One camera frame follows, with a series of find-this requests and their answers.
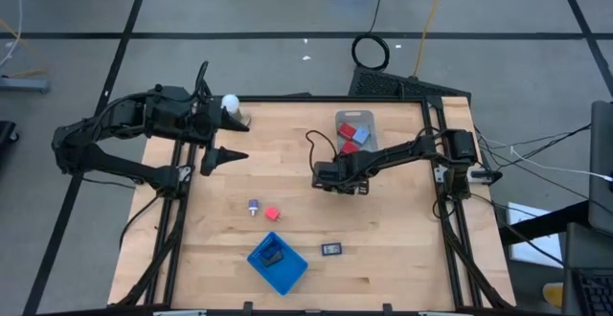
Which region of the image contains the white bulb on metal stand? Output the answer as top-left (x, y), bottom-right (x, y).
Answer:
top-left (219, 94), bottom-right (253, 132)

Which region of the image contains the white floor cable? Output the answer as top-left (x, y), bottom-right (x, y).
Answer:
top-left (0, 0), bottom-right (25, 68)

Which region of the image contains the grey monitor back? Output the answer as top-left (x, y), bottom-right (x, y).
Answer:
top-left (587, 100), bottom-right (613, 236)

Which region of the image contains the yellow cable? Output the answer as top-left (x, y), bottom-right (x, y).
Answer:
top-left (412, 0), bottom-right (451, 79)

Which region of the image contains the grey plastic bin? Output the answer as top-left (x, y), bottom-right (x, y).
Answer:
top-left (333, 108), bottom-right (379, 157)

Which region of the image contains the black beam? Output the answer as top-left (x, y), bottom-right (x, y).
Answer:
top-left (497, 200), bottom-right (591, 246)

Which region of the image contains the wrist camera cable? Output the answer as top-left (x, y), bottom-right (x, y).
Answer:
top-left (193, 60), bottom-right (211, 98)
top-left (305, 129), bottom-right (339, 174)

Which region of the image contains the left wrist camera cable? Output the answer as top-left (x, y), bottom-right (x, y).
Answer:
top-left (193, 60), bottom-right (211, 98)

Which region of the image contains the black caster base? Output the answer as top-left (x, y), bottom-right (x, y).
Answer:
top-left (0, 120), bottom-right (20, 147)

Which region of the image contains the orange floor cable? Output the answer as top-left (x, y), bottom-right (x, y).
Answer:
top-left (0, 17), bottom-right (49, 79)

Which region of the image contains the black coiled floor cable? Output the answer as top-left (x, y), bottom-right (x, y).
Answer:
top-left (351, 0), bottom-right (392, 72)

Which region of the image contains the grey floor base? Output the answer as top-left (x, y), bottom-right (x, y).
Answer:
top-left (0, 76), bottom-right (52, 94)

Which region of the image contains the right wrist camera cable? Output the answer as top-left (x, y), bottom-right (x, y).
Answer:
top-left (305, 129), bottom-right (339, 174)

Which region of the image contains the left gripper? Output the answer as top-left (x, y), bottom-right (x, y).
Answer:
top-left (189, 96), bottom-right (251, 177)

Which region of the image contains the black perforated panel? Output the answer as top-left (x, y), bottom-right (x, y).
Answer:
top-left (348, 65), bottom-right (473, 100)

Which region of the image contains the white paper sheet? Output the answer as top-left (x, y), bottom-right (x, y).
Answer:
top-left (506, 202), bottom-right (564, 270)

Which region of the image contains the blue slotted plastic basket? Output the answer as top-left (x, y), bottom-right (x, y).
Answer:
top-left (245, 231), bottom-right (309, 297)

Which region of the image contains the yellow object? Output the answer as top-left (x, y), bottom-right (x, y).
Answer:
top-left (542, 282), bottom-right (566, 310)

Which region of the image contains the black keyboard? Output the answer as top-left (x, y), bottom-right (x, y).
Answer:
top-left (577, 270), bottom-right (613, 316)

